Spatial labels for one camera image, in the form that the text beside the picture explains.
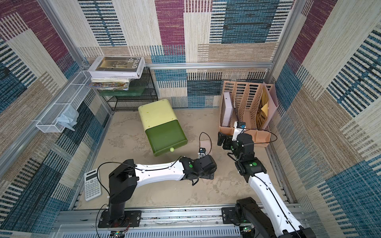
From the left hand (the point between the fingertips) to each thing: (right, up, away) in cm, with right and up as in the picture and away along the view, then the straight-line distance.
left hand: (208, 170), depth 82 cm
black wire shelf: (-42, +45, +33) cm, 70 cm away
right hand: (+9, +21, -5) cm, 24 cm away
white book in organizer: (+14, +31, +16) cm, 37 cm away
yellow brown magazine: (+31, +33, +2) cm, 46 cm away
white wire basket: (-73, +41, +1) cm, 84 cm away
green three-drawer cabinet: (-26, +26, +1) cm, 37 cm away
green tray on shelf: (-47, +47, +15) cm, 68 cm away
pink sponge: (+1, +12, +15) cm, 19 cm away
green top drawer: (-24, +17, +4) cm, 30 cm away
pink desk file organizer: (+36, +39, +25) cm, 58 cm away
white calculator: (-63, -10, 0) cm, 64 cm away
